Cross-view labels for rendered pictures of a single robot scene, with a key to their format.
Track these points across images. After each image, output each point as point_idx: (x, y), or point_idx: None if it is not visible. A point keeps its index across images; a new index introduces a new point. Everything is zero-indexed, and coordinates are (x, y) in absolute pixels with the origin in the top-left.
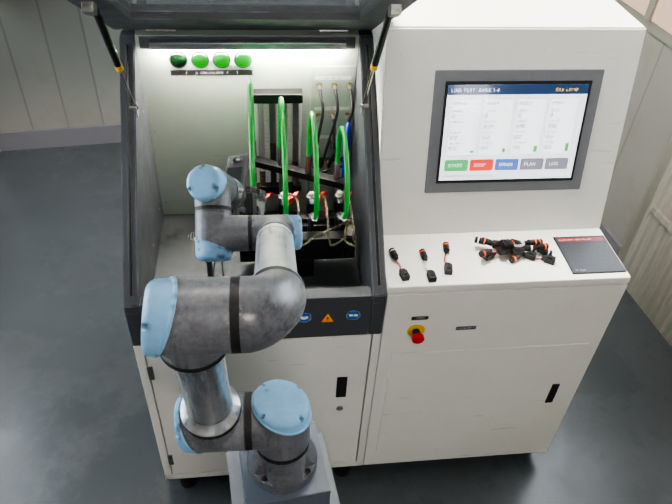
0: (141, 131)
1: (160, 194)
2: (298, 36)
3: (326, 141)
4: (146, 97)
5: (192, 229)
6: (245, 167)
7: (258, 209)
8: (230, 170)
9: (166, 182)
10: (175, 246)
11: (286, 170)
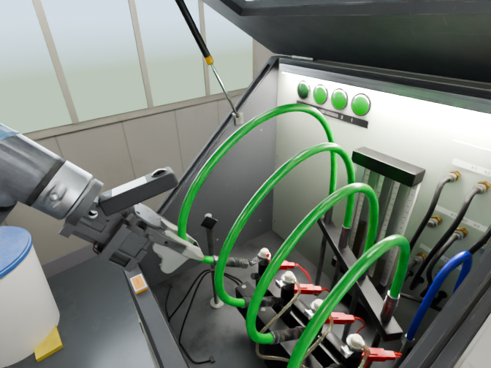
0: (243, 142)
1: (272, 212)
2: (447, 84)
3: (438, 262)
4: (277, 122)
5: (270, 253)
6: (149, 185)
7: (139, 253)
8: (139, 179)
9: (277, 204)
10: (243, 254)
11: (231, 235)
